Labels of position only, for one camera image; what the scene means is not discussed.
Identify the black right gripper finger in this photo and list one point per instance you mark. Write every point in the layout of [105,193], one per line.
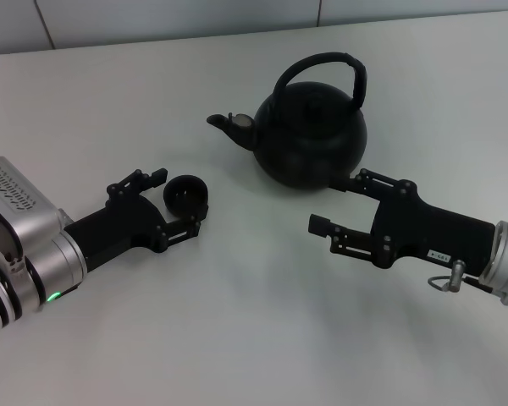
[377,184]
[319,224]

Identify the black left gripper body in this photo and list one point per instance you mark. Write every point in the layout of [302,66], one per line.
[123,224]

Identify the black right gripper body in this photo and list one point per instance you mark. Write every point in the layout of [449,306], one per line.
[432,232]

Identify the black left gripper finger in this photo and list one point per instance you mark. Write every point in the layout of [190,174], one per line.
[186,228]
[158,177]

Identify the dark small teacup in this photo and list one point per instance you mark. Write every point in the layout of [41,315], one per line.
[186,196]

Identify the black round teapot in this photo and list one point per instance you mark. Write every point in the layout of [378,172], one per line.
[313,139]

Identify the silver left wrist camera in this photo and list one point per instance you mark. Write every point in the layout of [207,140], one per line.
[17,199]

